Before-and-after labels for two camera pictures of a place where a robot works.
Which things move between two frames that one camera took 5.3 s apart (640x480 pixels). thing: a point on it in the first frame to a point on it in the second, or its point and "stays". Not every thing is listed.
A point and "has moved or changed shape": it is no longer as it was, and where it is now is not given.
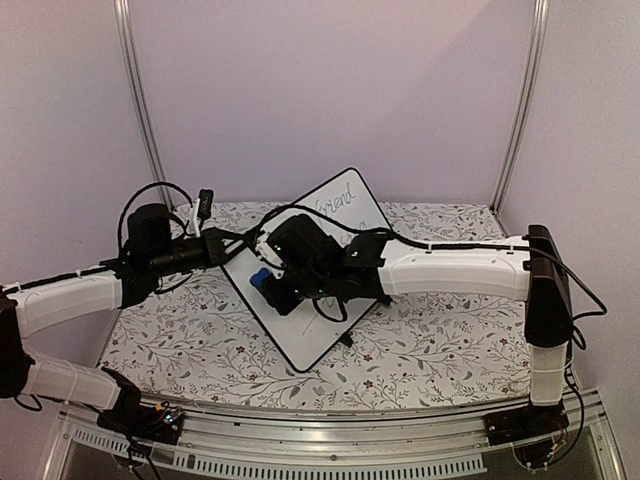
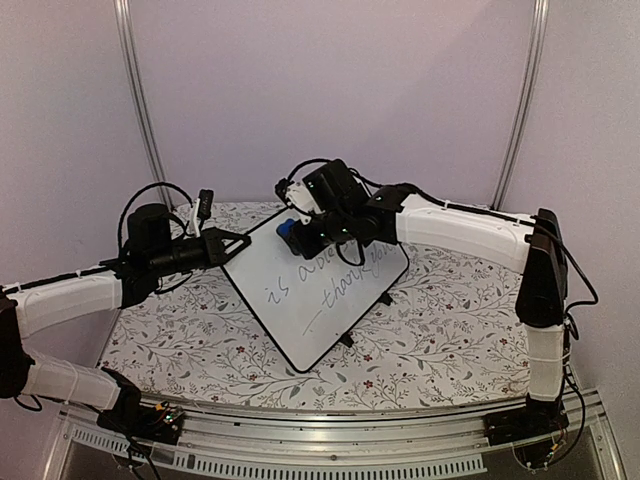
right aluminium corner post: x=526 y=106 stays
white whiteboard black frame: x=348 y=207 stays
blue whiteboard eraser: x=258 y=277 has moved or changed shape
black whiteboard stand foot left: x=346 y=339 stays
